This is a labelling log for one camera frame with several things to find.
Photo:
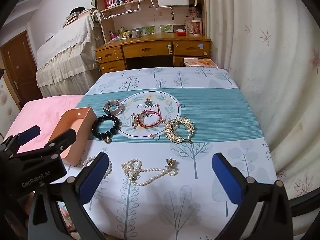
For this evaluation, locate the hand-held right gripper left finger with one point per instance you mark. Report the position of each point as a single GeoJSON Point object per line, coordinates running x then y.
{"type": "Point", "coordinates": [93, 180]}

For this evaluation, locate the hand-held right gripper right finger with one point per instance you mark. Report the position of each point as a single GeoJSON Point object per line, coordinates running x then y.
{"type": "Point", "coordinates": [226, 180]}

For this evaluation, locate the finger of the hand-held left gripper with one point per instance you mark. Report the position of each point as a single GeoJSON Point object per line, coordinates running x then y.
{"type": "Point", "coordinates": [28, 132]}
{"type": "Point", "coordinates": [63, 138]}

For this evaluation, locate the peach pink box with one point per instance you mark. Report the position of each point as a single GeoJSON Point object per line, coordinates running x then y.
{"type": "Point", "coordinates": [75, 130]}

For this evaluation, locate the grey watch band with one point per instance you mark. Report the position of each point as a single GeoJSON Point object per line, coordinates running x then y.
{"type": "Point", "coordinates": [119, 110]}

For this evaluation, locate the small silver flower clip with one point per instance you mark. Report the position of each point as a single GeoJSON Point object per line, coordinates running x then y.
{"type": "Point", "coordinates": [148, 102]}

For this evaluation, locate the pink blanket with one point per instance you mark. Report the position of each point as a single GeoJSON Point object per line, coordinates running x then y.
{"type": "Point", "coordinates": [45, 115]}

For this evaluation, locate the gold flower hair clip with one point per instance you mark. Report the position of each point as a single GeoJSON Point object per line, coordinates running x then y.
{"type": "Point", "coordinates": [170, 163]}

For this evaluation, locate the brown wooden door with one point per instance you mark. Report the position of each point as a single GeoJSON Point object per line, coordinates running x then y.
{"type": "Point", "coordinates": [20, 67]}

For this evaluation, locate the tree print tablecloth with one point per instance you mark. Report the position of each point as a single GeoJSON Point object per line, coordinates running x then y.
{"type": "Point", "coordinates": [212, 110]}

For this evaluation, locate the white lace cover cloth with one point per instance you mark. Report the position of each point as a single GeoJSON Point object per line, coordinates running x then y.
{"type": "Point", "coordinates": [67, 55]}

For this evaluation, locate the white leaf print curtain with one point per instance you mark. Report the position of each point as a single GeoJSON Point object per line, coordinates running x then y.
{"type": "Point", "coordinates": [262, 67]}

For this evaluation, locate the orange cover book stack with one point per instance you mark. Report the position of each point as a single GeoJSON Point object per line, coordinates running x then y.
{"type": "Point", "coordinates": [200, 62]}

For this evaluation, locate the wooden bookshelf hutch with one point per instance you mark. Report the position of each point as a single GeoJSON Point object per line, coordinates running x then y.
{"type": "Point", "coordinates": [107, 26]}

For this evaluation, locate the wooden desk with drawers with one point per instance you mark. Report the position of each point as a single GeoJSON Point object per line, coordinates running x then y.
{"type": "Point", "coordinates": [147, 51]}

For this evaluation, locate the stack of books and papers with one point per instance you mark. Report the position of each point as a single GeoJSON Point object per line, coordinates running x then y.
{"type": "Point", "coordinates": [75, 17]}

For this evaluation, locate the white mug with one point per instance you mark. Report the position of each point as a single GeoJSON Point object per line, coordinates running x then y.
{"type": "Point", "coordinates": [127, 34]}

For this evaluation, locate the grey mug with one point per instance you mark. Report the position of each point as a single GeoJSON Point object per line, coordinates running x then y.
{"type": "Point", "coordinates": [136, 34]}

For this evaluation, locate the green photo card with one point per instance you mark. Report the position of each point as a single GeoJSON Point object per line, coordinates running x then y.
{"type": "Point", "coordinates": [167, 28]}
{"type": "Point", "coordinates": [150, 29]}

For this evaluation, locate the red tissue box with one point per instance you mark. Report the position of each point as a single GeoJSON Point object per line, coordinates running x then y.
{"type": "Point", "coordinates": [180, 32]}

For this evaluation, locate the printed paper cup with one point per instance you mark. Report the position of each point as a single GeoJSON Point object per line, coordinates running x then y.
{"type": "Point", "coordinates": [196, 27]}

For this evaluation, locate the white plastic basket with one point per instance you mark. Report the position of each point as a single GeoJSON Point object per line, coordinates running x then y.
{"type": "Point", "coordinates": [172, 2]}

